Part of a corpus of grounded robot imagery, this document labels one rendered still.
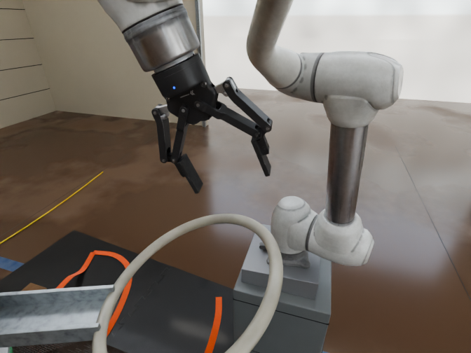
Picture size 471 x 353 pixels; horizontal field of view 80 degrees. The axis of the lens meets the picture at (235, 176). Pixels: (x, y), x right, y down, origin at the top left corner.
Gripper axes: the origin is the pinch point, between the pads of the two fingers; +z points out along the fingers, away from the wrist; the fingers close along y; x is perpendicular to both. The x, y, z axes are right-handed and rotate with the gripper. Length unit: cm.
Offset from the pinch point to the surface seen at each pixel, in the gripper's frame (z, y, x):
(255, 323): 24.6, 2.8, 12.8
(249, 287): 74, 29, -31
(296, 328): 93, 15, -24
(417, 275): 203, -54, -123
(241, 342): 24.5, 5.1, 16.0
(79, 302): 24, 55, 5
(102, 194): 90, 245, -190
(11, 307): 18, 71, 9
